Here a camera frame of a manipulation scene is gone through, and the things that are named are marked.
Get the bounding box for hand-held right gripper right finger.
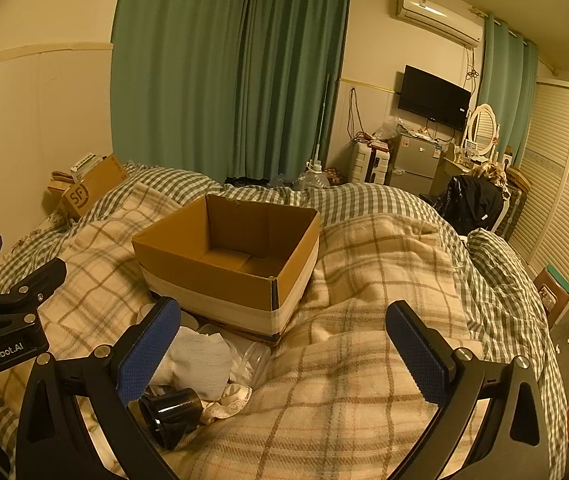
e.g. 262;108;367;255
385;301;555;480

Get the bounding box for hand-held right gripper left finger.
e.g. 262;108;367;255
14;296;182;480

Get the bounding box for white cloth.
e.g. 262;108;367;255
157;326;234;402

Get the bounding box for black plastic cup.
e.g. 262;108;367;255
137;387;203;453

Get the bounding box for cardboard box white tape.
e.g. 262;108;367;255
132;194;321;348

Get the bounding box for beige plaid blanket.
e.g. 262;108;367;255
0;180;496;480

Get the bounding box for cream lace cloth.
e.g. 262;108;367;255
199;382;256;424

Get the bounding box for clear plastic packaging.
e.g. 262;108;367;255
226;341;274;387

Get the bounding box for printed cardboard box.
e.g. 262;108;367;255
59;154;130;221

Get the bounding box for green checked pillow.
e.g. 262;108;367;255
467;228;551;363

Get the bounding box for small white box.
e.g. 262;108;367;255
69;152;108;181

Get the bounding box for brown bin green lid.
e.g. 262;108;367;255
534;265;569;312

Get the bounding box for black jacket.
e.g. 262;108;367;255
431;174;506;235

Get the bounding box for silver small fridge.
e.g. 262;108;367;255
387;132;448;196

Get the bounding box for white dressing table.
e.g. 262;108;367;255
439;152;515;182

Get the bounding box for white suitcase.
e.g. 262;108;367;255
349;141;391;185

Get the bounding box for clear water jug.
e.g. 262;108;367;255
297;160;333;191

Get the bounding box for clear plastic bag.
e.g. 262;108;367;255
373;117;411;142

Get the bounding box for white louvered wardrobe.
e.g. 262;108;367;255
507;80;569;326

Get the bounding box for white oval mirror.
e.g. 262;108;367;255
465;103;502;159

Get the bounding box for white pole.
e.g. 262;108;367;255
311;74;333;166

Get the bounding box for wide green curtain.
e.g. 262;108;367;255
109;0;353;186

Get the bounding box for narrow green curtain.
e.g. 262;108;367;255
477;12;539;171

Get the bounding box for white air conditioner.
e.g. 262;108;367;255
395;0;483;49

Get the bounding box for wall cables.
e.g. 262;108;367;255
347;87;366;142

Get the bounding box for black wall television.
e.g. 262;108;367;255
397;65;472;130

